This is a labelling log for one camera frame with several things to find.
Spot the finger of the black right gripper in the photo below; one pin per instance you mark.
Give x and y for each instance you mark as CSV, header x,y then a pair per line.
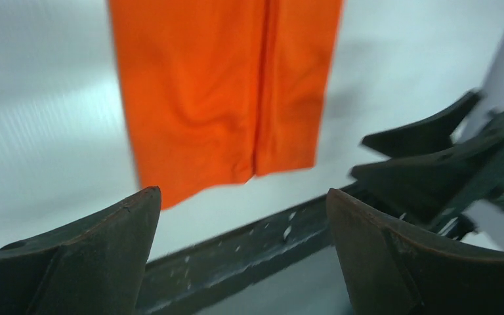
x,y
434,185
427,136

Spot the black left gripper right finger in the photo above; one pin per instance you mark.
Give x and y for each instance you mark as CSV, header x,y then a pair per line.
x,y
393,267

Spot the orange t shirt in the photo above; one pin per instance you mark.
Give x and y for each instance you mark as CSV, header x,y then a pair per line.
x,y
217,92

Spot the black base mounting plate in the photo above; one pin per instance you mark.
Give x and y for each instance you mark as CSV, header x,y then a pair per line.
x,y
201,275

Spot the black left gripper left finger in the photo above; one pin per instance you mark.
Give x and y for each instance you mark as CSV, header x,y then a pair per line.
x,y
93,265

